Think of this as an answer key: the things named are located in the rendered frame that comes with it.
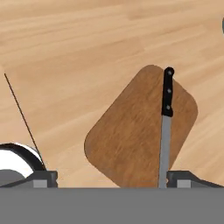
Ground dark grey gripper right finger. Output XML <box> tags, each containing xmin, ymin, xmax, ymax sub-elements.
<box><xmin>166</xmin><ymin>170</ymin><xmax>224</xmax><ymax>189</ymax></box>

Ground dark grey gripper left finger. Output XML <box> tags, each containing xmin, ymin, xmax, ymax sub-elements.
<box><xmin>0</xmin><ymin>170</ymin><xmax>59</xmax><ymax>189</ymax></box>

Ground white plate with black rim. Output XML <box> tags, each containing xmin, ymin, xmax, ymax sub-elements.
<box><xmin>0</xmin><ymin>142</ymin><xmax>47</xmax><ymax>187</ymax></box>

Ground brown wooden cutting board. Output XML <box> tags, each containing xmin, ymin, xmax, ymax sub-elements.
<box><xmin>83</xmin><ymin>64</ymin><xmax>200</xmax><ymax>189</ymax></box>

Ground black-handled kitchen knife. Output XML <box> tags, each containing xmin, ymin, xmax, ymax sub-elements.
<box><xmin>157</xmin><ymin>66</ymin><xmax>176</xmax><ymax>189</ymax></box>

